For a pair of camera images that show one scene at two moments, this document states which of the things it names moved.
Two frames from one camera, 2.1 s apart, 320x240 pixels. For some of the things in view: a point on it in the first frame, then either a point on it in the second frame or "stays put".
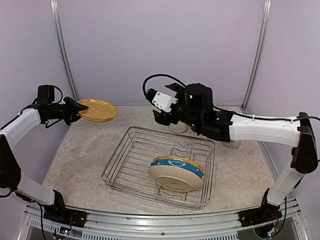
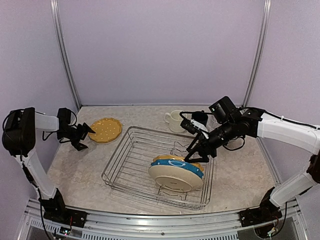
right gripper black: (164, 118) to (204, 144)
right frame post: (262, 55) stays put
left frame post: (55, 12) stays put
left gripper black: (77, 107) to (84, 130)
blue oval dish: (178, 163) stays put
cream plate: (176, 178) stays put
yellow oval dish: (167, 157) stays put
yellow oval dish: (98, 110) to (106, 130)
